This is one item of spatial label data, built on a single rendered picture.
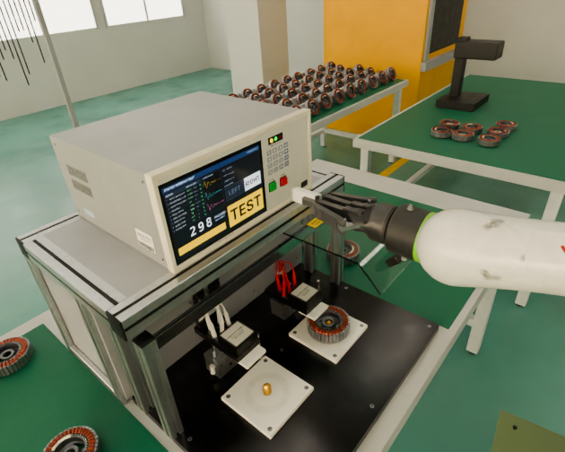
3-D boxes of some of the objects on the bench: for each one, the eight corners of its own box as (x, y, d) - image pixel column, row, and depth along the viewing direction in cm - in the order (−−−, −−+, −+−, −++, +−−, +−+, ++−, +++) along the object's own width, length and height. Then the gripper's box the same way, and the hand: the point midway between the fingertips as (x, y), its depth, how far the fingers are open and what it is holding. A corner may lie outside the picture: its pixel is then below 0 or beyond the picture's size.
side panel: (134, 396, 98) (94, 294, 81) (124, 405, 96) (80, 303, 79) (78, 343, 114) (35, 247, 97) (68, 349, 112) (22, 254, 95)
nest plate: (367, 327, 110) (368, 325, 109) (335, 364, 100) (335, 360, 100) (321, 304, 118) (321, 301, 118) (289, 336, 109) (288, 333, 108)
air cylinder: (242, 359, 103) (239, 343, 100) (220, 378, 99) (217, 363, 96) (229, 349, 106) (225, 334, 103) (206, 369, 101) (203, 353, 99)
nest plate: (313, 390, 95) (313, 386, 94) (270, 439, 85) (270, 436, 84) (265, 358, 103) (265, 354, 102) (221, 400, 94) (221, 396, 93)
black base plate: (438, 330, 111) (439, 325, 109) (286, 553, 70) (286, 547, 69) (300, 267, 137) (299, 262, 136) (134, 402, 97) (131, 396, 96)
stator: (358, 325, 109) (358, 315, 107) (334, 352, 102) (334, 342, 100) (323, 308, 115) (323, 298, 113) (299, 332, 108) (298, 321, 106)
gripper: (375, 260, 73) (274, 221, 87) (408, 229, 82) (311, 196, 95) (378, 224, 69) (273, 188, 83) (412, 195, 78) (311, 167, 91)
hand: (306, 197), depth 87 cm, fingers closed
